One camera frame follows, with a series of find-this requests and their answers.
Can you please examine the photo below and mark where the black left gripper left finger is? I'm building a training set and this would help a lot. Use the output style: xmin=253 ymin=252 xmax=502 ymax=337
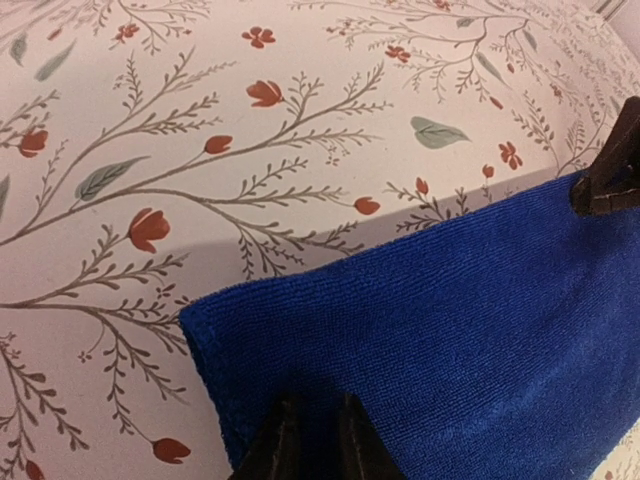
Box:
xmin=232 ymin=392 xmax=306 ymax=480

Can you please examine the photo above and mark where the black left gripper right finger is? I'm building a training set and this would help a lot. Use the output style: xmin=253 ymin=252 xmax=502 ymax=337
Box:
xmin=338 ymin=393 xmax=406 ymax=480

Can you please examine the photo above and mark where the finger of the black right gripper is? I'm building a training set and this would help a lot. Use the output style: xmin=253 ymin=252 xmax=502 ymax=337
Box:
xmin=569 ymin=96 xmax=639 ymax=216

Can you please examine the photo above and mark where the blue towel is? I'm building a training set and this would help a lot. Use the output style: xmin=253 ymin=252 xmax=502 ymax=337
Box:
xmin=180 ymin=175 xmax=639 ymax=479

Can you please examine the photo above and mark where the right aluminium frame post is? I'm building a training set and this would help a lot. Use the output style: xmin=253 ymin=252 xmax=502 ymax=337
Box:
xmin=592 ymin=0 xmax=627 ymax=20

